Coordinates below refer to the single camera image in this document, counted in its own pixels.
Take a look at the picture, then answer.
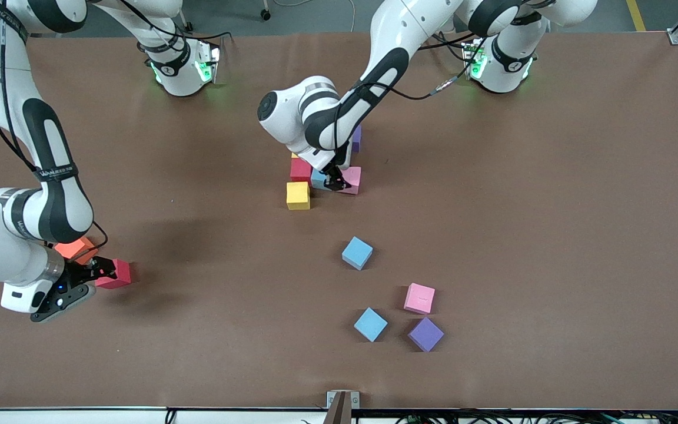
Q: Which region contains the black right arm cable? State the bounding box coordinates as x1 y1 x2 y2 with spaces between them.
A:
80 221 109 263

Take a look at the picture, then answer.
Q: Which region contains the white floor cable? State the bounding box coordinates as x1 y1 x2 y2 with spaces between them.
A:
273 0 356 33

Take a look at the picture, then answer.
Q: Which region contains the pink foam block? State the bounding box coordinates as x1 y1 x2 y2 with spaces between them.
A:
404 283 436 316
339 166 363 196

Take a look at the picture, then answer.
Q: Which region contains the black base power cable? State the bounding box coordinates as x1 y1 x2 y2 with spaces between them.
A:
430 32 472 62
183 26 235 43

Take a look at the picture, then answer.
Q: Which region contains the grey metal camera bracket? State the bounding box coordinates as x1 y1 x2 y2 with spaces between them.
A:
326 390 360 424

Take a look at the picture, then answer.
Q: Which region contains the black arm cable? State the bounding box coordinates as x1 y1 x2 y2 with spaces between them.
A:
333 35 487 168
80 221 109 263

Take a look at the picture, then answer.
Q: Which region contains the red foam block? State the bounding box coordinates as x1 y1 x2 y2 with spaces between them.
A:
95 259 132 290
290 158 314 183

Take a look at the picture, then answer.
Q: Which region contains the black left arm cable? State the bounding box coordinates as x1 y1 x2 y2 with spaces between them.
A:
333 35 487 168

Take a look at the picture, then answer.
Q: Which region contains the orange foam block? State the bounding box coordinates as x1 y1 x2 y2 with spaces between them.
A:
55 237 99 266

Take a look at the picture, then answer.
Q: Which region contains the brown table cover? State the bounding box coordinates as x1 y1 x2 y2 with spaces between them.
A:
0 31 678 411

